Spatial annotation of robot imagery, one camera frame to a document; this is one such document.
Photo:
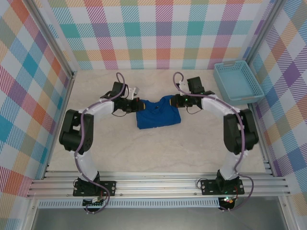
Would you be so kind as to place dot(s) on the aluminium frame bar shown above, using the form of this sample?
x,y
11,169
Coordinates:
x,y
30,215
286,215

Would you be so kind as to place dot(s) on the blue printed t-shirt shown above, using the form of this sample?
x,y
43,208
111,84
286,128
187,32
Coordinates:
x,y
158,117

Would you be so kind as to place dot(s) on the grey metal sheet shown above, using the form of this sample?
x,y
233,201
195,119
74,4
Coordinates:
x,y
156,219

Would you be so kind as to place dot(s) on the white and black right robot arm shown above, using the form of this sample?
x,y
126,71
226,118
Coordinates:
x,y
232,134

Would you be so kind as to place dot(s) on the light blue plastic basket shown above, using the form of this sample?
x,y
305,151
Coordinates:
x,y
237,83

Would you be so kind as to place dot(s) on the electronics board with white connector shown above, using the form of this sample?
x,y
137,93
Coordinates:
x,y
94,202

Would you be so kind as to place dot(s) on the electronics board with lit leds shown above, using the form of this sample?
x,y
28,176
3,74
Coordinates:
x,y
227,201

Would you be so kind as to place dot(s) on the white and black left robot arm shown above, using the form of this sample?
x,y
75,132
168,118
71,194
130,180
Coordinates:
x,y
72,129

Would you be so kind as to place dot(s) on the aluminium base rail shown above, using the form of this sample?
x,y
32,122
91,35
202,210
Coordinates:
x,y
156,185

